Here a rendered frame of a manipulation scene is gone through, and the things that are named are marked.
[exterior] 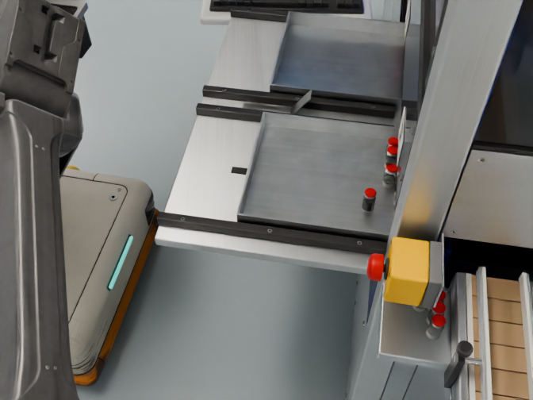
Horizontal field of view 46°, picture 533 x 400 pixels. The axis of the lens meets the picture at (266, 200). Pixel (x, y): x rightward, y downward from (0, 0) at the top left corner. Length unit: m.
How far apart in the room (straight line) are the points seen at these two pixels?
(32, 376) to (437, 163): 0.56
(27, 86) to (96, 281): 1.21
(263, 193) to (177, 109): 1.51
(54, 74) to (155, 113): 1.96
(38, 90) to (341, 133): 0.73
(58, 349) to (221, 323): 1.50
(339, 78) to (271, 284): 0.89
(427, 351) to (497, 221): 0.23
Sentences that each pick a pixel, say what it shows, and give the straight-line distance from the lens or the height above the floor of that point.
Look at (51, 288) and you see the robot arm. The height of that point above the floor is 1.33.
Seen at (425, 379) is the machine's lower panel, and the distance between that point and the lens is 1.41.
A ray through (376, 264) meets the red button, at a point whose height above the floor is 1.01.
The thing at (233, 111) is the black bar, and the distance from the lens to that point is 1.28.
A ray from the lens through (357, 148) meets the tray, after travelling 1.24.
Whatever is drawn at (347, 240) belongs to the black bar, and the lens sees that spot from 1.08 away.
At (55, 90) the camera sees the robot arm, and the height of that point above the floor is 1.35.
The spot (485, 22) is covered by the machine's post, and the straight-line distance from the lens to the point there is 0.70.
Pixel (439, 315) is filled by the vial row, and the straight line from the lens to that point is 1.00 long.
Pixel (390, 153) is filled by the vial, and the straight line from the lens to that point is 1.18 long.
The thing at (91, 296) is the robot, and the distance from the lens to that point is 1.80.
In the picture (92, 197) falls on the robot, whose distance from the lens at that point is 2.00.
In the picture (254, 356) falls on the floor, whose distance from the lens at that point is 1.96.
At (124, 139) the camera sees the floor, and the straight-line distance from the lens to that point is 2.54.
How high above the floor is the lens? 1.78
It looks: 51 degrees down
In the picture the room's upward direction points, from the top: 1 degrees counter-clockwise
